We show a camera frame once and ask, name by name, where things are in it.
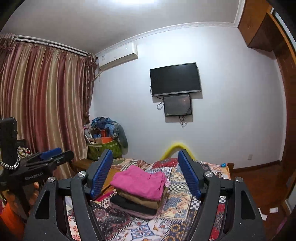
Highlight white air conditioner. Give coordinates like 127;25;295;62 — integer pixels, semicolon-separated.
96;42;138;73

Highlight wooden wardrobe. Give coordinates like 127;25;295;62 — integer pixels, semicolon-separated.
238;1;295;172

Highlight wooden bedside bench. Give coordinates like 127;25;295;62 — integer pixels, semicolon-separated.
70;159;94;173

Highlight patchwork patterned bedspread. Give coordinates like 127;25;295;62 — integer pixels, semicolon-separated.
66;157;232;241

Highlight green storage bag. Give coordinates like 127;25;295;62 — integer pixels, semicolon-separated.
87;139;123;161

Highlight yellow pillow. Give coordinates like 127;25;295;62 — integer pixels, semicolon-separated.
161;142;196;160

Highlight folded lilac striped garment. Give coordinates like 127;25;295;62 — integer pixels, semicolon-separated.
109;202;163;220

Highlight folded khaki pants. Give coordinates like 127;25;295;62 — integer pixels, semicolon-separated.
116;187;169;209

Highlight striped pink beige curtain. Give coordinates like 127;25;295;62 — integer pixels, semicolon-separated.
0;37;98;180

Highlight small white paper piece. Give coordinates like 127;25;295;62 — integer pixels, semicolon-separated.
269;207;278;213

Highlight orange sleeve forearm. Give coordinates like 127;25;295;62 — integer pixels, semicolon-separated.
1;203;25;240

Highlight small black wall monitor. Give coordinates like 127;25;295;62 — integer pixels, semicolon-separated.
164;94;192;117

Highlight pile of clothes bundle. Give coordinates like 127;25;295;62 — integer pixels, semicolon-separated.
84;116;128;149

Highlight pink pants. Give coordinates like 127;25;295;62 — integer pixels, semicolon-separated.
110;165;167;201

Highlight left hand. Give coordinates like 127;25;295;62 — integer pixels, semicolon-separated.
4;182;39;210

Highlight large black wall television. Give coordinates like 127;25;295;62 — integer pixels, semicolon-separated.
149;63;202;96

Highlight folded black garment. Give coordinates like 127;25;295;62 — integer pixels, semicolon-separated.
109;194;157;215

